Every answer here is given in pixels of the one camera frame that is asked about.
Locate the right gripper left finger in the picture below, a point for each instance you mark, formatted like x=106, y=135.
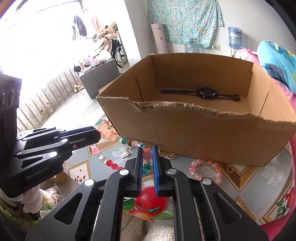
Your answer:
x=133, y=185

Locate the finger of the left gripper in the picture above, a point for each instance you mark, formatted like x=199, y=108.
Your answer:
x=80, y=137

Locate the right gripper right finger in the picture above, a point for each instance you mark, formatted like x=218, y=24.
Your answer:
x=162, y=184

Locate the white fluffy towel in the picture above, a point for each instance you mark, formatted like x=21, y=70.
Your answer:
x=133, y=228

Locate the dark grey cabinet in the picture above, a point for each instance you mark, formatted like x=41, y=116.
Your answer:
x=96, y=78

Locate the brown cardboard box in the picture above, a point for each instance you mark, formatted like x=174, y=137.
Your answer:
x=248, y=132

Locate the wheelchair with clothes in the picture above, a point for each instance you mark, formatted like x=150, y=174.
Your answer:
x=108, y=40

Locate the fruit pattern tablecloth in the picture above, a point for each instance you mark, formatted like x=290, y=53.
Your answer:
x=266, y=194

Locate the black wrist watch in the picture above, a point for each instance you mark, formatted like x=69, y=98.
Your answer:
x=204, y=93

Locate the rolled pink mat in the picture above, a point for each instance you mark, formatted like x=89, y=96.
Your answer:
x=159, y=38

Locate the clear water bottle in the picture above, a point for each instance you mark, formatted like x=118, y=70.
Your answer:
x=192, y=46

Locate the blue water jug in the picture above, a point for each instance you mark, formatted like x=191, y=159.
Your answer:
x=235, y=38

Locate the blue pink bedding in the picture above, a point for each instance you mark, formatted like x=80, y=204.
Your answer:
x=277, y=61

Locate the floral teal hanging cloth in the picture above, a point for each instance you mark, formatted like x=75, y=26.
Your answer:
x=186, y=20

